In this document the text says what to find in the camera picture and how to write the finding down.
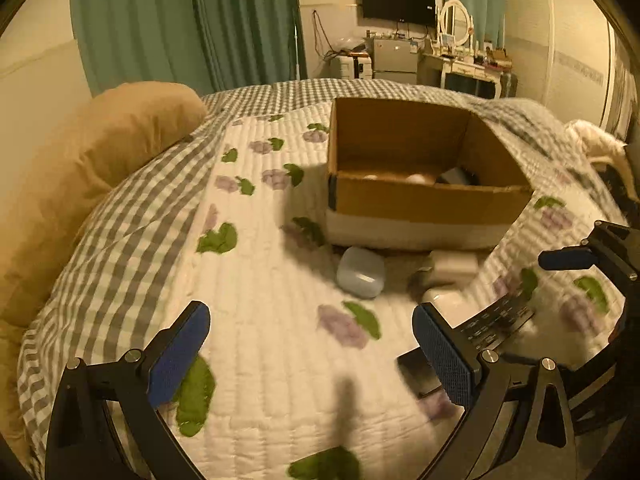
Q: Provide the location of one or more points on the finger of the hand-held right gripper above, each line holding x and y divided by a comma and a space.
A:
565, 259

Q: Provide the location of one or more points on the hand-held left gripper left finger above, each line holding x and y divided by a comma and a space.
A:
177, 357

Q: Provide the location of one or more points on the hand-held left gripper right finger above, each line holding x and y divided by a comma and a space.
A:
444, 357

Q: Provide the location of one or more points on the white rounded device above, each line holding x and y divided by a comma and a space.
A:
447, 300

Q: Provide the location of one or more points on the black calculator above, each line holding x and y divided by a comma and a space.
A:
492, 325

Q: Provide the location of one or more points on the small white rectangular box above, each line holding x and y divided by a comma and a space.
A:
452, 264

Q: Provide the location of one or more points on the pale blue earbuds case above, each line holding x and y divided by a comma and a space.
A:
360, 272

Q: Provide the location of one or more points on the cardboard box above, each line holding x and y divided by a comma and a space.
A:
425, 202

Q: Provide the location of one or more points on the black flat device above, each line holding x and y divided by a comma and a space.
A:
417, 367

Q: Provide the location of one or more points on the white floral quilt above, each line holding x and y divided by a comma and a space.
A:
275, 360

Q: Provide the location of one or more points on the white pillow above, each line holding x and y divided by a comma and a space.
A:
595, 137

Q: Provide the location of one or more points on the black and white gadget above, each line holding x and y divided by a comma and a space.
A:
455, 176

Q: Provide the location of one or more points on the white wardrobe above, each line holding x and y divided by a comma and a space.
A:
555, 45

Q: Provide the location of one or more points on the white vanity table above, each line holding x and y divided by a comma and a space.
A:
467, 67

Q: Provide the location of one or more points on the tan pillow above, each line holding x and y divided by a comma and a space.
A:
85, 160

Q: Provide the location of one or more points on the silver mini fridge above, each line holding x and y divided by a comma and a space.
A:
395, 57

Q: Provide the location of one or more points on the white oval vanity mirror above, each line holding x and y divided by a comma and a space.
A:
455, 17

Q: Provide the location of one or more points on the white storage cabinet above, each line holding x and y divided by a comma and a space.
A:
352, 66

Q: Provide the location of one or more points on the white upright pole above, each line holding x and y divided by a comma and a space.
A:
300, 50

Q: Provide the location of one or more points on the wide green curtain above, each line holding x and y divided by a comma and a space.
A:
165, 20

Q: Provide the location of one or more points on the black wall television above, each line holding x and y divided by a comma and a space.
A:
397, 2

